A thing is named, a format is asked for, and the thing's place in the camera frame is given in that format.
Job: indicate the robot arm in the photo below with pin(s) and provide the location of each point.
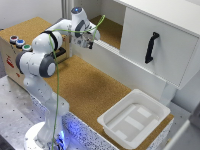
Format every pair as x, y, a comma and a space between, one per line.
40, 63

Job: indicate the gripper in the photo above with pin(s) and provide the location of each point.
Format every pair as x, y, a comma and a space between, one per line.
81, 39

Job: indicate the red button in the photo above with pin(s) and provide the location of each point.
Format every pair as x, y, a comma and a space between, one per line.
14, 38

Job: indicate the white sliding door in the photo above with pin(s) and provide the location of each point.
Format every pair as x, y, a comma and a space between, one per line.
173, 50

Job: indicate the white plastic box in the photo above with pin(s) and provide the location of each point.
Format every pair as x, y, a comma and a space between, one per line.
133, 120

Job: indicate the white cabinet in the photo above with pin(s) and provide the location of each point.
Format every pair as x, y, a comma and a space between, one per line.
133, 75

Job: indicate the wooden drawer box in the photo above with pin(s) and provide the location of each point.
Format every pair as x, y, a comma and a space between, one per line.
23, 28

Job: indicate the blue button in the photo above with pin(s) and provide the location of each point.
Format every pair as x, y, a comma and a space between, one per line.
20, 42

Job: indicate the green button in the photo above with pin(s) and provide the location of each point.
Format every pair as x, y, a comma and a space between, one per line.
27, 47

